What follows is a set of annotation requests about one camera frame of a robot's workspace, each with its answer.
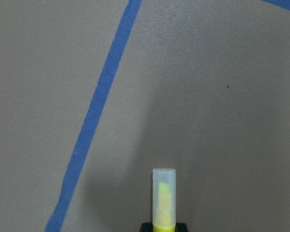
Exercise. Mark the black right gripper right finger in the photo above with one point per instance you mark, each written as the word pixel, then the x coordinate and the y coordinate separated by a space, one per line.
pixel 181 227

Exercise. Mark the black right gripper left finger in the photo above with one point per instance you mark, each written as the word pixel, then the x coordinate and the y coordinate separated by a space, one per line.
pixel 146 227

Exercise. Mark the yellow highlighter pen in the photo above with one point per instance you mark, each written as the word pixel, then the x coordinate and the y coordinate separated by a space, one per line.
pixel 164 199

